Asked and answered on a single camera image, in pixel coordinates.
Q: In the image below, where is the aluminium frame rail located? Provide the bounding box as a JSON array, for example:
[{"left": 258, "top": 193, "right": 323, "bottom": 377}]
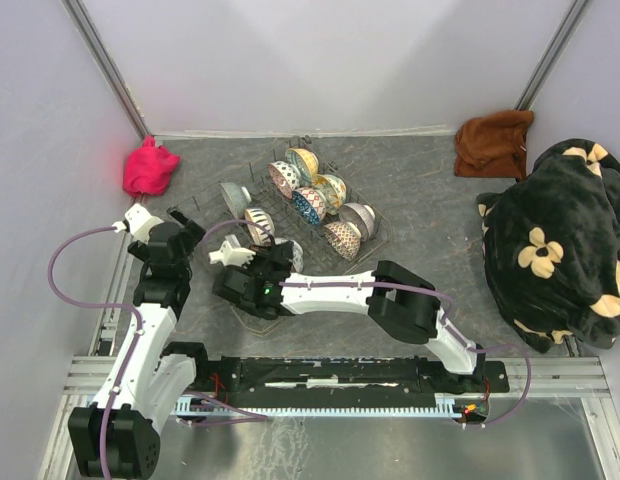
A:
[{"left": 64, "top": 356, "right": 611, "bottom": 398}]

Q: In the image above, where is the grey blue bowl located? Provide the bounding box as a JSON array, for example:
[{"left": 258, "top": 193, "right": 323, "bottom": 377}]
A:
[{"left": 219, "top": 182, "right": 252, "bottom": 219}]

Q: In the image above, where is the yellow teal bowl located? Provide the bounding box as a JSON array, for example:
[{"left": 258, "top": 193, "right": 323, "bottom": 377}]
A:
[{"left": 285, "top": 148, "right": 319, "bottom": 186}]

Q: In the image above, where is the brown cloth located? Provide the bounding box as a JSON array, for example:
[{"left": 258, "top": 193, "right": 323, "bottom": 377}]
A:
[{"left": 454, "top": 110, "right": 534, "bottom": 181}]

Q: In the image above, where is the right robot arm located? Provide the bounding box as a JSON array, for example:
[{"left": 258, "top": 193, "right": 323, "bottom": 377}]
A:
[{"left": 208, "top": 235, "right": 485, "bottom": 391}]

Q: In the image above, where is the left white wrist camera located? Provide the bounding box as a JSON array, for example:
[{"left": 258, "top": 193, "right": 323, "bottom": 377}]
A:
[{"left": 112, "top": 203, "right": 163, "bottom": 243}]

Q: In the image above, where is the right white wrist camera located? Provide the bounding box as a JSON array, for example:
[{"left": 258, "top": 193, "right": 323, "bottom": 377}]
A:
[{"left": 208, "top": 235, "right": 256, "bottom": 267}]

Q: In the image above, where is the pink cloth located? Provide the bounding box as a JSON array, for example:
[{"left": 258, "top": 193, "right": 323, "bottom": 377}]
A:
[{"left": 122, "top": 136, "right": 181, "bottom": 197}]

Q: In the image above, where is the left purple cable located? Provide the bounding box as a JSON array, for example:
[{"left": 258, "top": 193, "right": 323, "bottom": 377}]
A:
[{"left": 48, "top": 224, "right": 269, "bottom": 480}]

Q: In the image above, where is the blue cable duct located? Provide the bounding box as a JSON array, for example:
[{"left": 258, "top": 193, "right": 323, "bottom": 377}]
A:
[{"left": 170, "top": 395, "right": 490, "bottom": 421}]

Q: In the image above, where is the blue red patterned bowl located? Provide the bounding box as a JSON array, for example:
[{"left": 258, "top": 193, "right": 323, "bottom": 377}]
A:
[{"left": 292, "top": 187, "right": 326, "bottom": 226}]

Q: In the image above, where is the black striped white bowl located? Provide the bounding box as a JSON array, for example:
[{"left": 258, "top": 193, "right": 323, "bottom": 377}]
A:
[{"left": 244, "top": 207, "right": 275, "bottom": 246}]

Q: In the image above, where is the grey purple bowl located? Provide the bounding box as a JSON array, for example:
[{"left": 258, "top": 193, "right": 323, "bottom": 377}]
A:
[{"left": 337, "top": 202, "right": 376, "bottom": 242}]

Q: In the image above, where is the red dotted white bowl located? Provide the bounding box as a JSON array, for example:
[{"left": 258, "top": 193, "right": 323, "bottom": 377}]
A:
[{"left": 268, "top": 161, "right": 300, "bottom": 199}]

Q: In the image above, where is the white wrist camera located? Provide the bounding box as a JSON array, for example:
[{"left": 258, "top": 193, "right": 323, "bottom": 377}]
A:
[
  {"left": 208, "top": 235, "right": 256, "bottom": 267},
  {"left": 112, "top": 203, "right": 163, "bottom": 243}
]

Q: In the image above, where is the black floral blanket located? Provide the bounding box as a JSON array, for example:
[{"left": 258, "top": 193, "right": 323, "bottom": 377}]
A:
[{"left": 476, "top": 138, "right": 620, "bottom": 353}]

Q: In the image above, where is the yellow green floral bowl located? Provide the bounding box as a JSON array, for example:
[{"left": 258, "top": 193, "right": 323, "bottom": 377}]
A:
[{"left": 313, "top": 174, "right": 347, "bottom": 215}]

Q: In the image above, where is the red scale patterned bowl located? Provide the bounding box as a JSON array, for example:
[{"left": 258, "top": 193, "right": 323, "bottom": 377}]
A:
[{"left": 323, "top": 221, "right": 361, "bottom": 261}]

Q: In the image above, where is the wire dish rack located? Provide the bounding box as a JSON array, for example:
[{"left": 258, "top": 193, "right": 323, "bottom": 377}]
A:
[{"left": 165, "top": 134, "right": 395, "bottom": 337}]

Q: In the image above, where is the red patterned green bowl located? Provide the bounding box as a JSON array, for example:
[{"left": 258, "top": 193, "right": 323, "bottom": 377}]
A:
[{"left": 275, "top": 237, "right": 304, "bottom": 273}]

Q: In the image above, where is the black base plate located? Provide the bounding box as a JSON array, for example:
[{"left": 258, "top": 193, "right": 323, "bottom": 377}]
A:
[{"left": 189, "top": 357, "right": 510, "bottom": 408}]

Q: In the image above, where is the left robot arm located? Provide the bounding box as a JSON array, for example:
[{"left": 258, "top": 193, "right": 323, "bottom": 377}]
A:
[{"left": 68, "top": 204, "right": 211, "bottom": 479}]

